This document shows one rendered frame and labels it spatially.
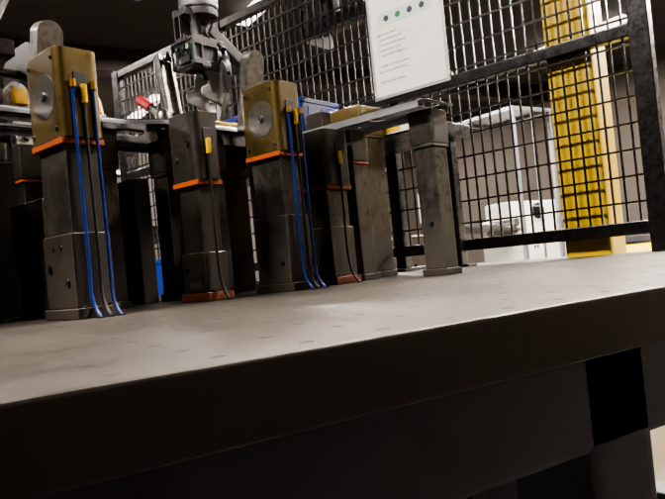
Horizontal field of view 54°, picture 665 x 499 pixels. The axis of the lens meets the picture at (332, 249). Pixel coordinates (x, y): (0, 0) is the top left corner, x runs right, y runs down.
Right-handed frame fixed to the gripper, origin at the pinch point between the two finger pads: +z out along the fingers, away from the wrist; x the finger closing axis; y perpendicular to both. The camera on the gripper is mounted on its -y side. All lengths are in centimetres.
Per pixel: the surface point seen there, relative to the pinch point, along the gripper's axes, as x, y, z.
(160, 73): -14.9, 1.7, -12.1
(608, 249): 52, -57, 34
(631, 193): -159, -796, -11
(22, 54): -18.4, 28.9, -12.6
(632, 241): -1, -251, 37
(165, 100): -14.1, 1.8, -6.2
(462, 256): 21, -51, 33
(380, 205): 16.5, -27.7, 20.1
